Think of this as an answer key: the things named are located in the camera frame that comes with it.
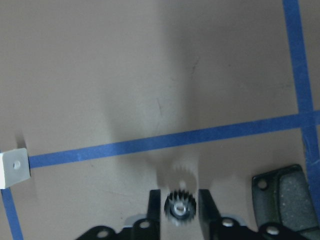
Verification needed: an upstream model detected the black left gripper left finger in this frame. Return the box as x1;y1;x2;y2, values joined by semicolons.
146;189;161;240

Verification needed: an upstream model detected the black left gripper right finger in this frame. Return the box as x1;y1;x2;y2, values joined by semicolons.
198;189;221;240

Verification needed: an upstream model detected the black bearing gear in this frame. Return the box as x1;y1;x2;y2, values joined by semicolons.
164;189;197;227

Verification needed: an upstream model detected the dark grey brake pad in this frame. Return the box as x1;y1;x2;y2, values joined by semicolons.
251;164;320;240

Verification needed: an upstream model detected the white curved plastic part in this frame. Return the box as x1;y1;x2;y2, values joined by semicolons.
0;148;31;190

